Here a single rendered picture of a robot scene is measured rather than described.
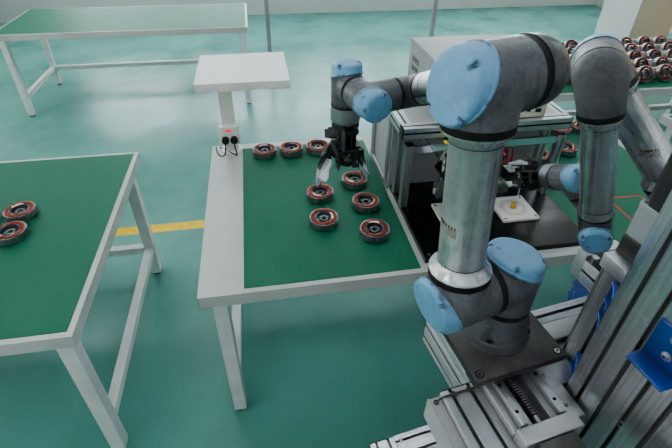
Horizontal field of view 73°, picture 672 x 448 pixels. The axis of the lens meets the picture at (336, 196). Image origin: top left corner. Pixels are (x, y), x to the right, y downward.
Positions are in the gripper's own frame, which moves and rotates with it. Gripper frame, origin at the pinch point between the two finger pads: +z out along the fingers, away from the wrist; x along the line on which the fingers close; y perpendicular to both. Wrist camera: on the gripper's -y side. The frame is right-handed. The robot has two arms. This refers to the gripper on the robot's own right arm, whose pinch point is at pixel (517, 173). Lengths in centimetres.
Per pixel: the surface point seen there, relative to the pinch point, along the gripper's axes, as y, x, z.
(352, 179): 47, 1, 54
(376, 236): 46, 20, 18
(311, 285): 72, 32, 5
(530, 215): -17.1, 18.9, 21.0
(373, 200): 42, 9, 37
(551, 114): -27.4, -19.8, 21.3
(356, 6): -85, -244, 615
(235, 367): 102, 68, 30
